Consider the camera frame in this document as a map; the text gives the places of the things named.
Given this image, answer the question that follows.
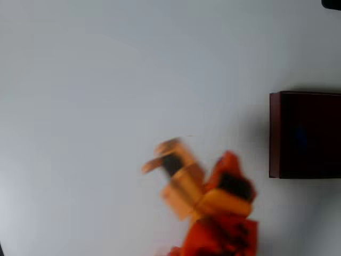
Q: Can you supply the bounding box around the dark red box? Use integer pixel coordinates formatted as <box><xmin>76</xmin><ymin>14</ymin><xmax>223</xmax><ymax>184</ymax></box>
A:
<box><xmin>268</xmin><ymin>90</ymin><xmax>341</xmax><ymax>180</ymax></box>

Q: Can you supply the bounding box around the black object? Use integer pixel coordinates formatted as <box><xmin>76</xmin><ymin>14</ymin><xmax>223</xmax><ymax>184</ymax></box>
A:
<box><xmin>321</xmin><ymin>0</ymin><xmax>341</xmax><ymax>11</ymax></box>

